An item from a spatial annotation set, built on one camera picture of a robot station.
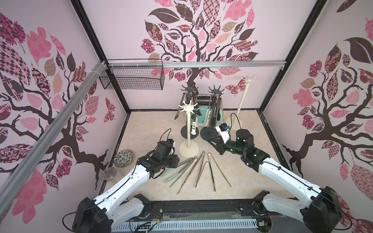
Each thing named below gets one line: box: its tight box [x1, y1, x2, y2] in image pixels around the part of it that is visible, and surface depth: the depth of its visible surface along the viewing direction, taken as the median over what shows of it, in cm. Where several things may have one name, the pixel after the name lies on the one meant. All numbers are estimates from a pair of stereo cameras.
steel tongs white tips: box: [203, 94, 213, 127], surface depth 85 cm
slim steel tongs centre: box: [195, 150, 206, 188], surface depth 89 cm
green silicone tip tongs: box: [160, 155, 198, 184], surface depth 89 cm
